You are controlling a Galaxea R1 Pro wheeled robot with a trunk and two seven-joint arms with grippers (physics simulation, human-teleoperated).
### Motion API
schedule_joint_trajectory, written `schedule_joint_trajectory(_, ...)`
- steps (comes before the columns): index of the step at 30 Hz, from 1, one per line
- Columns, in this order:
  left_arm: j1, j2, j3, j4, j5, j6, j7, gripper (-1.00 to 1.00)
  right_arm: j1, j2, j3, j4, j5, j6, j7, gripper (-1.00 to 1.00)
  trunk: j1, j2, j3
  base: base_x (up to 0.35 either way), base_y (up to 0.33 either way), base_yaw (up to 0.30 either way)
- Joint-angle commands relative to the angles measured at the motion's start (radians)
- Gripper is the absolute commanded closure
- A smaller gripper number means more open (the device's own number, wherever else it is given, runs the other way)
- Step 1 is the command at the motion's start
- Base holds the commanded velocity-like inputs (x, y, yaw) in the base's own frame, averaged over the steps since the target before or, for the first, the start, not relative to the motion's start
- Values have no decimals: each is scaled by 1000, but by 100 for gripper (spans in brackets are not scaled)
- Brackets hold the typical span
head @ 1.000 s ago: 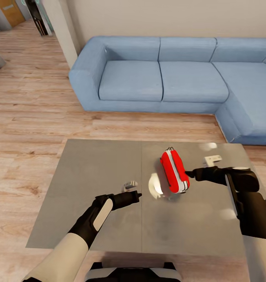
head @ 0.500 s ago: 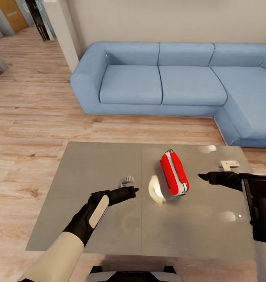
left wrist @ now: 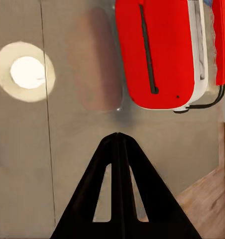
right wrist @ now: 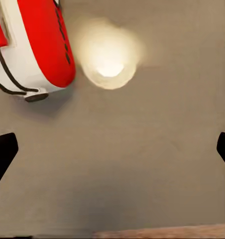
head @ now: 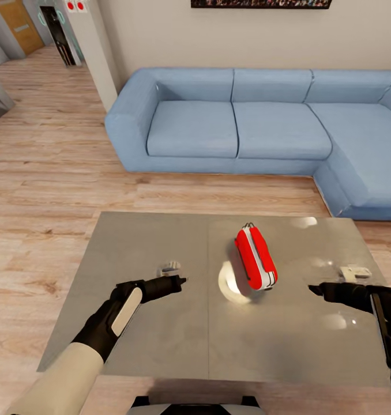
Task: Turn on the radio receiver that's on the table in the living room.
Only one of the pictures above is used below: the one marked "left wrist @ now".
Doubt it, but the radio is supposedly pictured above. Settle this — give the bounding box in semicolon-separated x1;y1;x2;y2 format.
115;0;225;114

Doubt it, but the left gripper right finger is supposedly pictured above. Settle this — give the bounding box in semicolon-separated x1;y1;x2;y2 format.
118;132;202;239

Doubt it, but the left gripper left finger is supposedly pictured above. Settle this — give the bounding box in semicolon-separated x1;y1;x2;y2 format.
51;132;126;239

